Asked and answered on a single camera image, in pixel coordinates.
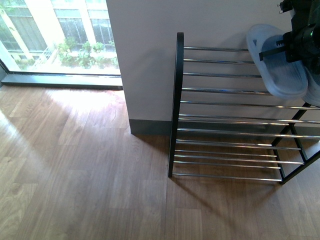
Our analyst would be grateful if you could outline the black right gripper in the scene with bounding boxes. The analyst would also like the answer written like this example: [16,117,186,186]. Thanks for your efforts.
[259,0,320,73]

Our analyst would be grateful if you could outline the light blue slipper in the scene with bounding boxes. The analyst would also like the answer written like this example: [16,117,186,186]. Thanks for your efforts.
[246,24,308,100]

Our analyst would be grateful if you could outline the grey sneaker one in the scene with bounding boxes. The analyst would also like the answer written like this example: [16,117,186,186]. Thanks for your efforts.
[302,68,320,107]

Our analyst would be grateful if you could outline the black metal shoe rack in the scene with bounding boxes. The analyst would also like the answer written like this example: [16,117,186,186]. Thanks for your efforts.
[167,32,320,185]

